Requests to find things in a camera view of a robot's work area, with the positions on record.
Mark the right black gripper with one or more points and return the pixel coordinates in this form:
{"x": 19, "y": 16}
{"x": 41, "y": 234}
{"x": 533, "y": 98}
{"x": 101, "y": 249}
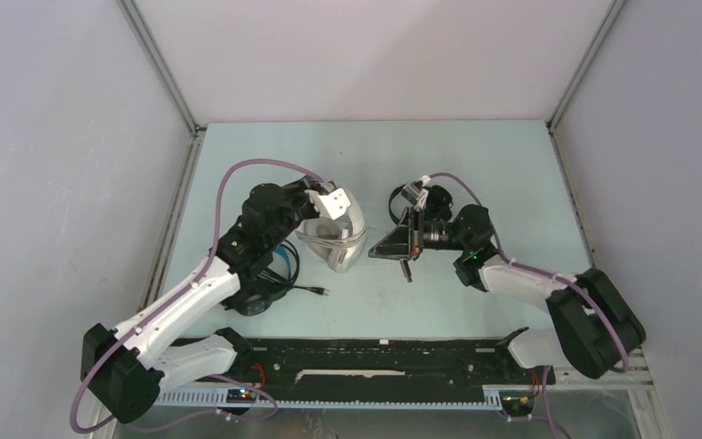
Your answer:
{"x": 405, "y": 241}

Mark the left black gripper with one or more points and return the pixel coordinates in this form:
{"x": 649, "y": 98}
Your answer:
{"x": 298, "y": 187}

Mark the small black on-ear headphones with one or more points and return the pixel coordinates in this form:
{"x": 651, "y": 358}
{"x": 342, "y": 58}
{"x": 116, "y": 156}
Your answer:
{"x": 437, "y": 215}

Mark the white gaming headset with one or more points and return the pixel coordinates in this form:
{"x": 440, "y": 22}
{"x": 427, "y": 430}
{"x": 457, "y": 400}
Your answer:
{"x": 338, "y": 242}

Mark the black headset with blue band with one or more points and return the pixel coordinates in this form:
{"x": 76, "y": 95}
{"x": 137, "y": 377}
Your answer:
{"x": 258, "y": 295}

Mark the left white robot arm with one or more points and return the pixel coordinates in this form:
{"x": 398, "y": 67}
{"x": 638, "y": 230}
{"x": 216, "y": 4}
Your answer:
{"x": 129, "y": 366}

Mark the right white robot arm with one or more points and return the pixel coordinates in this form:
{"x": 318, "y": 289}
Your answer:
{"x": 593, "y": 328}

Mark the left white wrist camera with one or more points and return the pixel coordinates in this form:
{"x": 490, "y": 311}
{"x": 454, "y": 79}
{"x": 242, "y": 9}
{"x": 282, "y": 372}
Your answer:
{"x": 333, "y": 205}

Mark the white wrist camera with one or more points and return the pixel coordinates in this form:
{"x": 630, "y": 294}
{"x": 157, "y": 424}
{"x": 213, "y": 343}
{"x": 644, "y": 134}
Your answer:
{"x": 333, "y": 205}
{"x": 417, "y": 192}

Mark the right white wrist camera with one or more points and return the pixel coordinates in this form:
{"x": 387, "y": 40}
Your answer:
{"x": 417, "y": 192}

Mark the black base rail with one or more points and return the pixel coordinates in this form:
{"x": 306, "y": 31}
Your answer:
{"x": 371, "y": 371}

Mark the left aluminium frame post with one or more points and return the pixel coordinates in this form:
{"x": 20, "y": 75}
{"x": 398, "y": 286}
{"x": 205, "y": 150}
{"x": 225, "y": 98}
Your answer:
{"x": 145, "y": 37}

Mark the aluminium frame post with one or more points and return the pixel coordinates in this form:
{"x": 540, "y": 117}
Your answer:
{"x": 145, "y": 37}
{"x": 590, "y": 55}

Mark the right aluminium frame post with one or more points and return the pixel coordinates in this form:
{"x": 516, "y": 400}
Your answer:
{"x": 590, "y": 55}

